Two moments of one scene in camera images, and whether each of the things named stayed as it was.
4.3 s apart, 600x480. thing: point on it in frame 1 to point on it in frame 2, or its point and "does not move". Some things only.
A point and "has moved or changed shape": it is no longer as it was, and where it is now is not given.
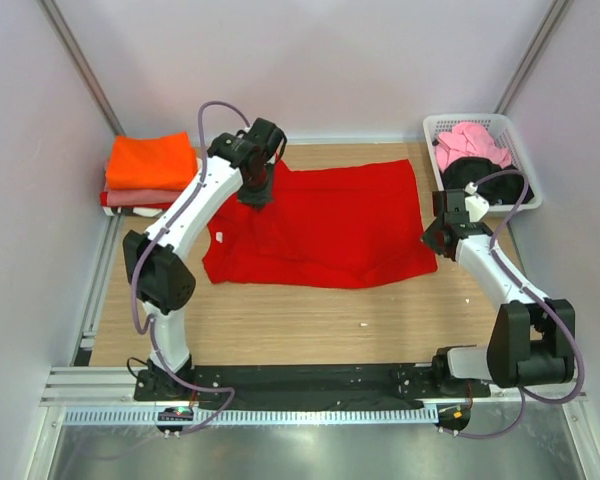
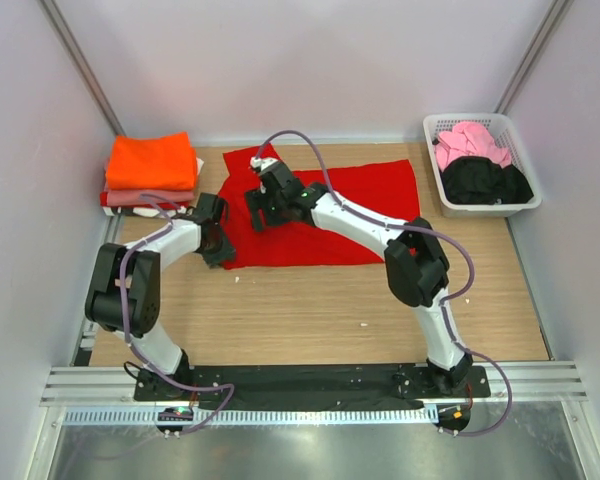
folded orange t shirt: (155, 163) does not move
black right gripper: (429, 240) to (256, 200)
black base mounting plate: (302, 387) does not move
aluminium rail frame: (85, 385) does not move
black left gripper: (260, 198) to (226, 252)
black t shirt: (499, 189) does not move
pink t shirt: (469, 140) does not move
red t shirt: (348, 226) has moved or changed shape
